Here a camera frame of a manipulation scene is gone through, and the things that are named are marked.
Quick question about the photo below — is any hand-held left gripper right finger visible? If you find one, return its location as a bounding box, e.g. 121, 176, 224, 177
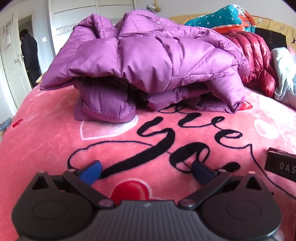
178, 160, 270, 209

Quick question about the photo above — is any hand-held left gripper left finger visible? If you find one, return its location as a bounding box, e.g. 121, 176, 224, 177
30, 160, 116, 209

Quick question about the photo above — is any purple down jacket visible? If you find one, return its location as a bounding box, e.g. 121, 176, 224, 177
40, 10, 250, 123

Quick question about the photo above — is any pink heart print blanket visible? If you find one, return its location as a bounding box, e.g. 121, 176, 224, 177
0, 76, 296, 241

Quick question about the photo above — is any light blue down jacket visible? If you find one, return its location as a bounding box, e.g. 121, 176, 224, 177
270, 47, 296, 109

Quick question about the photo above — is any pale blue plastic item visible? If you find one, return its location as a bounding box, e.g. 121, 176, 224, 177
0, 118, 12, 137

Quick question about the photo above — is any dark red down jacket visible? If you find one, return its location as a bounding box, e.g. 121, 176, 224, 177
223, 31, 279, 98

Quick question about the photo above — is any white room door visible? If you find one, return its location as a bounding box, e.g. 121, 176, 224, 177
0, 14, 33, 109

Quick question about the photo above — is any yellow headboard cover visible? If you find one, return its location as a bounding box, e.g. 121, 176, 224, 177
168, 14, 296, 48

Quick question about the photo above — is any teal and orange folded quilt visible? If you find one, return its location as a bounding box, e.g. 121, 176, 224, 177
184, 4, 257, 35

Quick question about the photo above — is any white door hook rack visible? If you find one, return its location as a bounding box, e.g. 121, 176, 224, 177
2, 20, 13, 45

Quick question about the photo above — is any white sliding door wardrobe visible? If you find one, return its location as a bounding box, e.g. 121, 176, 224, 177
47, 0, 137, 56

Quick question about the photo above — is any hanging wall ornament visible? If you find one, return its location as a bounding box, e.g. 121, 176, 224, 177
148, 0, 161, 12

